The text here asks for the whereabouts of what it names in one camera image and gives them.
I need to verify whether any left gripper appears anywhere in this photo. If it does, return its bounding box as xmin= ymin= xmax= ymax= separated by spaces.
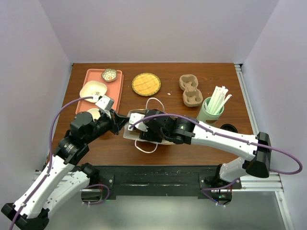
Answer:
xmin=84 ymin=107 xmax=130 ymax=144

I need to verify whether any brown paper bag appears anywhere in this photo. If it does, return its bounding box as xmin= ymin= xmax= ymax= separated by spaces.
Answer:
xmin=123 ymin=97 xmax=174 ymax=154

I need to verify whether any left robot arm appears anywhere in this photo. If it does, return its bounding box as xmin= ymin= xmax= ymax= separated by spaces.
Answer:
xmin=1 ymin=111 xmax=129 ymax=230

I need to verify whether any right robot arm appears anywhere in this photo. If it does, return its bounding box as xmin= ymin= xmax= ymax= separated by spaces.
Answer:
xmin=133 ymin=110 xmax=271 ymax=188

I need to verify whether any stack of paper cups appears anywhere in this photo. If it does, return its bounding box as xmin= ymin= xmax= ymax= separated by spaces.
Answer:
xmin=87 ymin=108 xmax=101 ymax=120

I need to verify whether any yellow woven coaster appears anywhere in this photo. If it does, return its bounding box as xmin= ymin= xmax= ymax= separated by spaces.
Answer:
xmin=131 ymin=73 xmax=161 ymax=96

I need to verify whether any cream square plate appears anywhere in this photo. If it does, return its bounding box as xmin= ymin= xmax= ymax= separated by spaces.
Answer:
xmin=79 ymin=80 xmax=107 ymax=104

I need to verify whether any small patterned dish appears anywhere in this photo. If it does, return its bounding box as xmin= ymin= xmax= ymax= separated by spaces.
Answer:
xmin=101 ymin=69 xmax=117 ymax=82

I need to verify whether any cardboard cup carrier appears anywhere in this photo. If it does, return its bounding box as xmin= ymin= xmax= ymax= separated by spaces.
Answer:
xmin=179 ymin=74 xmax=203 ymax=107

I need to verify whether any green straw holder cup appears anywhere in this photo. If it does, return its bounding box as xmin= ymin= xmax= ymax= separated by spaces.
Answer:
xmin=197 ymin=97 xmax=224 ymax=126

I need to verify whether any stack of black lids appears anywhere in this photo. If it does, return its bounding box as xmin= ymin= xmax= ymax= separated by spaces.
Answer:
xmin=220 ymin=124 xmax=238 ymax=133

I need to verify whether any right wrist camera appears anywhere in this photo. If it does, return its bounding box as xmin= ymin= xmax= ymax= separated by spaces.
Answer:
xmin=128 ymin=113 xmax=148 ymax=132

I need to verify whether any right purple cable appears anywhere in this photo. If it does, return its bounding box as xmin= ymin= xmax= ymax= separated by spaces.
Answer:
xmin=128 ymin=114 xmax=303 ymax=206

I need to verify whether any purple cable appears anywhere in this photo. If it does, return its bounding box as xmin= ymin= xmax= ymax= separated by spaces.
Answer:
xmin=9 ymin=96 xmax=111 ymax=230
xmin=128 ymin=114 xmax=303 ymax=206

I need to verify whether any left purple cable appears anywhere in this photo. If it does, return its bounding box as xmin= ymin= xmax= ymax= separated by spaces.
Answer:
xmin=9 ymin=96 xmax=111 ymax=230

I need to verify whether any aluminium rail frame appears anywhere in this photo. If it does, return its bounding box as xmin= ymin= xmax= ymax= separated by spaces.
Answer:
xmin=18 ymin=62 xmax=295 ymax=230

